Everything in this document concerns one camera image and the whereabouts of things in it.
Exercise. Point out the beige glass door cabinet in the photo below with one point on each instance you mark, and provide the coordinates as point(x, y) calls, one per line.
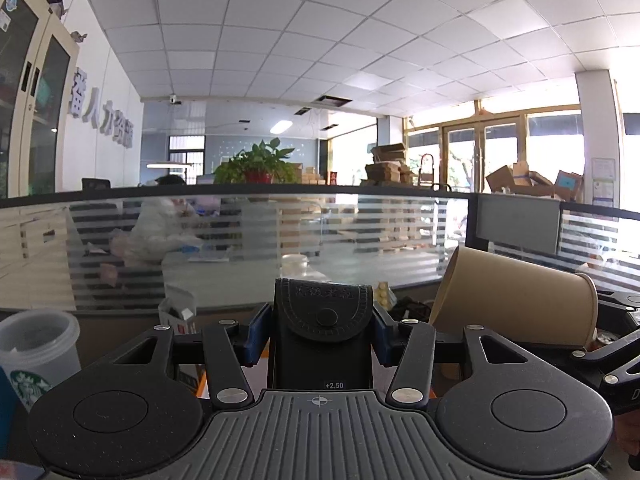
point(38, 60)

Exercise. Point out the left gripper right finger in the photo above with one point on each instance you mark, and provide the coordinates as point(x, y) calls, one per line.
point(409, 346)

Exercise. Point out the frosted glass desk partition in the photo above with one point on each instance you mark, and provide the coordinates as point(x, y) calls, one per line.
point(223, 246)

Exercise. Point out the potted green plant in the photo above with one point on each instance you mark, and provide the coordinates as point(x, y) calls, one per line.
point(265, 162)

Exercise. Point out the black leather pouch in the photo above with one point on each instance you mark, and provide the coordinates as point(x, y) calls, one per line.
point(320, 336)

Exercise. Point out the clear Starbucks plastic cup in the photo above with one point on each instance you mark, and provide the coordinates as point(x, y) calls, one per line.
point(38, 352)

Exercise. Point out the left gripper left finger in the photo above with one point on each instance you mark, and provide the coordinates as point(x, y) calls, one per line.
point(228, 347)

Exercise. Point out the small white product carton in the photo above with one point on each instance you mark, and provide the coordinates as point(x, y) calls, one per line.
point(178, 310)

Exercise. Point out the yellow pill blister pack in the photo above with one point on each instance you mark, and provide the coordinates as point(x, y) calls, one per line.
point(384, 296)

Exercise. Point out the grey partition panel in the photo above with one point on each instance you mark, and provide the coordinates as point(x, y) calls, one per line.
point(521, 221)

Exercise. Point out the tan paper cup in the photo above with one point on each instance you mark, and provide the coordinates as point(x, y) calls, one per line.
point(519, 300)

